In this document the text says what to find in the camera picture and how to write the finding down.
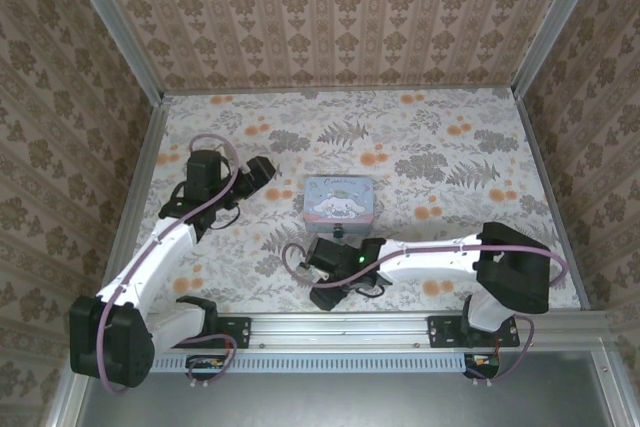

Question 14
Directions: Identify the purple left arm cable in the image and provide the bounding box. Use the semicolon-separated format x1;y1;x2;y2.
97;132;251;393

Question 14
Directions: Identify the aluminium frame post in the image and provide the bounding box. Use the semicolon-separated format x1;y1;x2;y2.
63;0;166;102
510;0;610;97

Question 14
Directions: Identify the aluminium side frame rail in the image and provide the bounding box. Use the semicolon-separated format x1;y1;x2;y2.
514;89;599;311
97;96;172;293

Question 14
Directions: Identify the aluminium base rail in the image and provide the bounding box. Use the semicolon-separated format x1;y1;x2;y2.
149;310;609;352

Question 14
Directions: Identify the cartoon dog tin box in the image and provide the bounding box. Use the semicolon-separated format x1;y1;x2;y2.
302;175;377;234

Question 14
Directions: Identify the grey slotted cable duct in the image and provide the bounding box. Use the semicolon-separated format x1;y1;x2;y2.
149;352;471;374

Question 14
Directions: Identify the floral table cover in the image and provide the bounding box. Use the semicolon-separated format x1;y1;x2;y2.
122;88;584;316

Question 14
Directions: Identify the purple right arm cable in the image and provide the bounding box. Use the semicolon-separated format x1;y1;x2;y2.
282;240;569;389

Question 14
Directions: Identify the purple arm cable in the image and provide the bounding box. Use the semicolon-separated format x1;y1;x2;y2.
282;240;569;389
97;132;251;393

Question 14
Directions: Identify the grey metal sheet panel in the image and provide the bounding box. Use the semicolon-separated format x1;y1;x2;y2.
74;350;619;427

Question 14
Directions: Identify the small electronics board with wires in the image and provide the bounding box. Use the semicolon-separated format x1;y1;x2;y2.
185;354;227;381
463;352;502;379

